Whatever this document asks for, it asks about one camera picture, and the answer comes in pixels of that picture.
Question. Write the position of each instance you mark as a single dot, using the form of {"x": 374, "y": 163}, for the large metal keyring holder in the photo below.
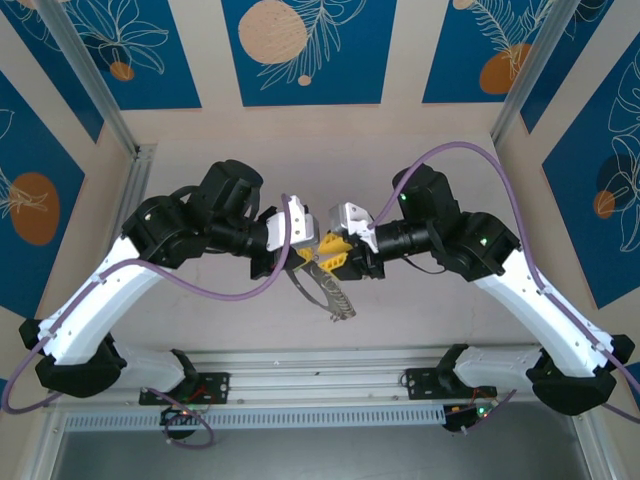
{"x": 330, "y": 290}

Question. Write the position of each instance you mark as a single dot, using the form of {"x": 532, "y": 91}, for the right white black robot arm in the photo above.
{"x": 550, "y": 320}

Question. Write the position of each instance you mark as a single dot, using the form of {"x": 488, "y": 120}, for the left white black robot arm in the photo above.
{"x": 100, "y": 300}

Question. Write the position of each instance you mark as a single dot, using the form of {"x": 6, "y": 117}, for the black controller board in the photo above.
{"x": 177, "y": 416}
{"x": 457, "y": 417}

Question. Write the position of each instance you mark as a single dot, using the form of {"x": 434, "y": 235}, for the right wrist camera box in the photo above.
{"x": 350, "y": 217}

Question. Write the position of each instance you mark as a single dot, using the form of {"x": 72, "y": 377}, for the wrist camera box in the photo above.
{"x": 300, "y": 225}
{"x": 350, "y": 217}

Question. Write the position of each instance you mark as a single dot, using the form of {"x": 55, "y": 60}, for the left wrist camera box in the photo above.
{"x": 300, "y": 225}

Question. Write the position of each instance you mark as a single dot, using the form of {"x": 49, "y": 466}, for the aluminium side rail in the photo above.
{"x": 137, "y": 180}

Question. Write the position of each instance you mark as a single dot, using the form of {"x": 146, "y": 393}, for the aluminium rail base frame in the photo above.
{"x": 320, "y": 380}

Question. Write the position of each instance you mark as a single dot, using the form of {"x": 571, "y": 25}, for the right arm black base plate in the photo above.
{"x": 420, "y": 382}

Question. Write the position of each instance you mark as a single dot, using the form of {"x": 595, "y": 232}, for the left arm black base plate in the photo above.
{"x": 215, "y": 387}

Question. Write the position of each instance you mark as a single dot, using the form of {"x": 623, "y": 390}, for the aluminium frame post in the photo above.
{"x": 85, "y": 65}
{"x": 535, "y": 65}

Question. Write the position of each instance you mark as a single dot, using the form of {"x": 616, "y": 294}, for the aluminium frame leg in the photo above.
{"x": 592, "y": 450}
{"x": 40, "y": 450}

